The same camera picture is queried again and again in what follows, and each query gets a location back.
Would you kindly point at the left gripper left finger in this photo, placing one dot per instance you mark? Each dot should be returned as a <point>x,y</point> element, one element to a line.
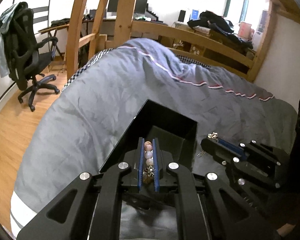
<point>90,206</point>

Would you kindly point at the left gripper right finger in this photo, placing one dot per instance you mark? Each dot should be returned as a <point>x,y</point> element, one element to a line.
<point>206,207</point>

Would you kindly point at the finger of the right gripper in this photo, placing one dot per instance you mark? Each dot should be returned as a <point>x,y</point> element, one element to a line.
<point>263,176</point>
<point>252,152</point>

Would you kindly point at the black jewelry box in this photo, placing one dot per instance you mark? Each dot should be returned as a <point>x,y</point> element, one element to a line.
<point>170,131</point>

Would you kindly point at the grey striped duvet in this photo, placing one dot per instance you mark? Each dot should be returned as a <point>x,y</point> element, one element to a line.
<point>82,126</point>

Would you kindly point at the pink container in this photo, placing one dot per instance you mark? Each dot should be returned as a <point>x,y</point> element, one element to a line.
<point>244,30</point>

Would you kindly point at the pile of dark clothes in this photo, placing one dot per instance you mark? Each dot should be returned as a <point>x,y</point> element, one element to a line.
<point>212,21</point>

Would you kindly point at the black office chair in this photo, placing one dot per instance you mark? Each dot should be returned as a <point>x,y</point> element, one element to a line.
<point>26,58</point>

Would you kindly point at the wooden ladder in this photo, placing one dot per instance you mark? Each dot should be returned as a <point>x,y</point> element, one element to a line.
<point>77,39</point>

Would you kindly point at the black computer monitor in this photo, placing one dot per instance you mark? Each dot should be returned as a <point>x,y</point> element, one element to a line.
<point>140,6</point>

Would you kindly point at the folding wooden side table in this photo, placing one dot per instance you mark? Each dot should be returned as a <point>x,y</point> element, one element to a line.
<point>52,32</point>

